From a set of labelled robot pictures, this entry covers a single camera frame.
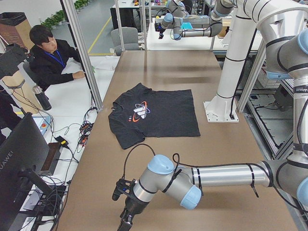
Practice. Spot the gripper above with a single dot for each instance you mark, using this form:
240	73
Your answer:
132	205
160	32

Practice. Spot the black graphic t-shirt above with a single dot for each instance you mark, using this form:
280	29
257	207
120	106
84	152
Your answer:
142	112

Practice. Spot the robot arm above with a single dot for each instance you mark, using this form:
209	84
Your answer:
281	23
184	24

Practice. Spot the grey office chair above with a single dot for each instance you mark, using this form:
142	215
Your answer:
130	37

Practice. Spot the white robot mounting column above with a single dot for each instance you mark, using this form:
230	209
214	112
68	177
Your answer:
222	107

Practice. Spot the red black usb hub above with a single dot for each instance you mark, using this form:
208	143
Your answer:
86	128

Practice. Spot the black power adapter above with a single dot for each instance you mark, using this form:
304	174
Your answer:
62	141

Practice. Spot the seated man in black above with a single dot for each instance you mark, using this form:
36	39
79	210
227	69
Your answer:
49	58

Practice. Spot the black Huawei monitor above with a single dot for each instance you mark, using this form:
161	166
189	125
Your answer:
22	156

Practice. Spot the dark water bottle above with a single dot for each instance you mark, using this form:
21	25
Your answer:
41	97

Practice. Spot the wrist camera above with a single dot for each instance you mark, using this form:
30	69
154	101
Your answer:
123	187
157	25

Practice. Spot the aluminium frame post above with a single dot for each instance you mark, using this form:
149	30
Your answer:
78	40

